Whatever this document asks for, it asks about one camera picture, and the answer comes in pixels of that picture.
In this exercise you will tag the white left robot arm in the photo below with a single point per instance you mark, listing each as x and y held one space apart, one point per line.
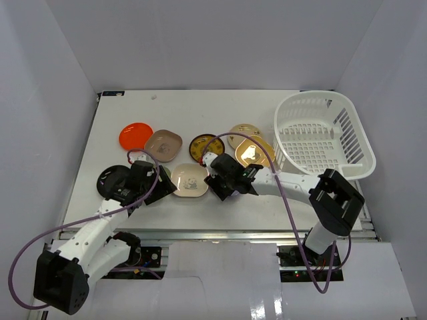
64 277

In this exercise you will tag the dark round yellow patterned plate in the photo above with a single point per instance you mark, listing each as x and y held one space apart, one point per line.
199 143

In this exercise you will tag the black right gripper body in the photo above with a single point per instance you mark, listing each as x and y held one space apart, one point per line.
223 188

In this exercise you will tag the gold square panda plate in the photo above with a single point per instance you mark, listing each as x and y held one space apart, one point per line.
247 152

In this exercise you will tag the cream square panda plate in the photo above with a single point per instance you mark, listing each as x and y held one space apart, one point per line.
189 180

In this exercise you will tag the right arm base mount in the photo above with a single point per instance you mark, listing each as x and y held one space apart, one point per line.
293 270

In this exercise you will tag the black round plate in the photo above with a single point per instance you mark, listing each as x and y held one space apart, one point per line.
110 177

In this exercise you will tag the brown square panda plate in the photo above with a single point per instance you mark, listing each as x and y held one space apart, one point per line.
164 145

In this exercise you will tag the white plastic basket bin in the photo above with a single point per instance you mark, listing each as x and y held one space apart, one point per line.
319 130

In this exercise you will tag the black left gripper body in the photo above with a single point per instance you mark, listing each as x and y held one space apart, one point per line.
160 186

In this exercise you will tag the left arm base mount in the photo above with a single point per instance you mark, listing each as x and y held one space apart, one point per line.
144 265

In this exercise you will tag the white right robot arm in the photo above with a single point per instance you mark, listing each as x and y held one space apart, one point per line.
335 201

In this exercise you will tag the orange round plate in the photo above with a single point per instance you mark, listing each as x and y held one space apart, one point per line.
135 135

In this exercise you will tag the beige round plate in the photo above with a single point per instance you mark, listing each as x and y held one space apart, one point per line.
244 128

